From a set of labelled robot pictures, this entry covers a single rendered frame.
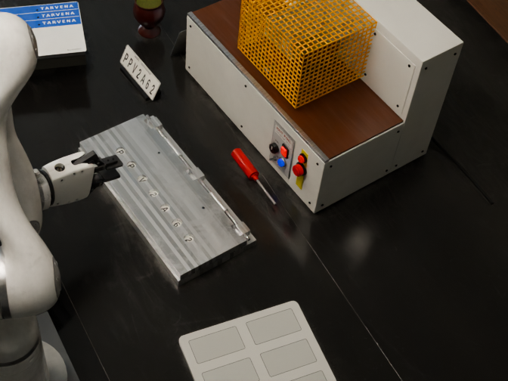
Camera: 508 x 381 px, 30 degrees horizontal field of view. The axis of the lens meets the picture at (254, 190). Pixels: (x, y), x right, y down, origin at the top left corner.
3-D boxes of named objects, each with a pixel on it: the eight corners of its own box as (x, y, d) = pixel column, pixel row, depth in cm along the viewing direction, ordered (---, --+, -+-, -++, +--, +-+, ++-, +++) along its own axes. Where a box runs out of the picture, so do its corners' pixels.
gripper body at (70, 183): (32, 159, 187) (82, 145, 194) (28, 194, 194) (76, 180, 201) (51, 184, 184) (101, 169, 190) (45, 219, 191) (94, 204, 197)
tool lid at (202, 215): (79, 147, 224) (78, 141, 222) (148, 116, 231) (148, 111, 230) (180, 280, 203) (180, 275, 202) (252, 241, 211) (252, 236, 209)
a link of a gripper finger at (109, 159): (89, 153, 194) (118, 145, 197) (88, 164, 196) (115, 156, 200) (97, 163, 192) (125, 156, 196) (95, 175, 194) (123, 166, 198)
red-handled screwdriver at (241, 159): (230, 156, 228) (230, 149, 226) (240, 153, 230) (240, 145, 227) (269, 209, 220) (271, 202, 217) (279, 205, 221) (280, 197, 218)
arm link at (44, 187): (22, 161, 187) (35, 157, 188) (18, 192, 193) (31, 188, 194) (41, 190, 183) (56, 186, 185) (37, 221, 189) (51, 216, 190)
